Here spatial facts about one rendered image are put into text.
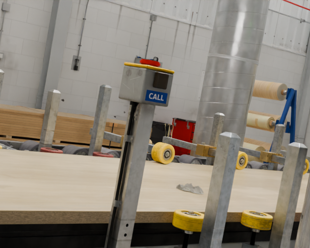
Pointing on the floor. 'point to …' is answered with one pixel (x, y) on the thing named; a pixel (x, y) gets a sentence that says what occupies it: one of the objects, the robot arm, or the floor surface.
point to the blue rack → (291, 96)
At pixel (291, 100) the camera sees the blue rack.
